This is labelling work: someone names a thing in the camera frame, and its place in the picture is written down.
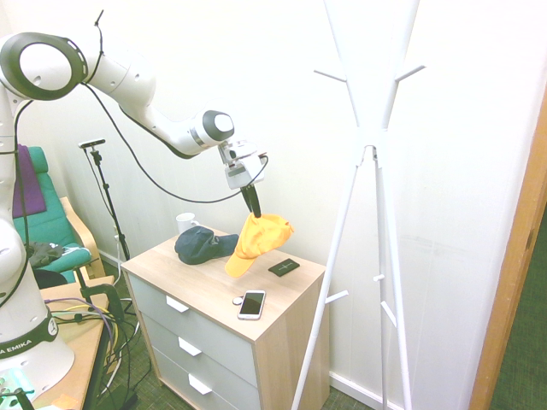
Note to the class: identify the black camera tripod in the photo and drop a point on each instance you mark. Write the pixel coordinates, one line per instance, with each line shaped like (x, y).
(112, 213)

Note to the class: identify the green wooden armchair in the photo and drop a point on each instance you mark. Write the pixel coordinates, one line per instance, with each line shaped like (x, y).
(42, 179)

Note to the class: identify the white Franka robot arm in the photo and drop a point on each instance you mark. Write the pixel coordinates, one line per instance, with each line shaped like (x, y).
(128, 81)

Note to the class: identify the round white key fob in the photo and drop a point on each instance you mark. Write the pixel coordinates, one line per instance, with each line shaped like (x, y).
(236, 301)

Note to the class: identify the purple cloth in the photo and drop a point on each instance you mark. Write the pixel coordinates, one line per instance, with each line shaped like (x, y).
(30, 188)

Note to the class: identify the light wood dresser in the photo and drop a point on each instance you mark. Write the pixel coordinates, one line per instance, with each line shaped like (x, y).
(290, 341)

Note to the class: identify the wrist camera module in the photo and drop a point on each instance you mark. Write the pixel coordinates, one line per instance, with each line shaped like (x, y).
(237, 151)

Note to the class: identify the black metal table clamp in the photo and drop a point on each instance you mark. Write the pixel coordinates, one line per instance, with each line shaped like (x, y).
(109, 294)

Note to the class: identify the yellow smiley baseball cap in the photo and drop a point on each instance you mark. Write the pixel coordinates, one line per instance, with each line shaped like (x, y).
(260, 239)

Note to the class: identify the navy blue baseball cap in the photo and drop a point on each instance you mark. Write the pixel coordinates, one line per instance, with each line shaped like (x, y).
(196, 247)

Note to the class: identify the dark clothing pile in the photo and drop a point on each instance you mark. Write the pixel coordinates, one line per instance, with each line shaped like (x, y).
(42, 253)

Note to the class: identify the wooden door frame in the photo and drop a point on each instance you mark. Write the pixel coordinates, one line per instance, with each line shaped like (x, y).
(513, 256)

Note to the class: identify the white ceramic mug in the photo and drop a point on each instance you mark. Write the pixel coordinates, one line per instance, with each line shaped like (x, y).
(186, 222)

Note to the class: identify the black stereo camera bar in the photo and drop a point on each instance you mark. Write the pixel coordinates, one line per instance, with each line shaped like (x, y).
(92, 143)

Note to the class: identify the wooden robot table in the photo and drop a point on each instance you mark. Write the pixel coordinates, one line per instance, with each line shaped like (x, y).
(81, 346)

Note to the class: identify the white coat rack stand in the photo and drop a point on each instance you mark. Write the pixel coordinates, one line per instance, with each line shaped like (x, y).
(372, 132)

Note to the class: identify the white smartphone black screen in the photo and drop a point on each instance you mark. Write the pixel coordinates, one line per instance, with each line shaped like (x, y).
(252, 304)

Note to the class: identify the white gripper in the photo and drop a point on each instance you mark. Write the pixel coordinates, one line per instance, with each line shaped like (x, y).
(244, 171)

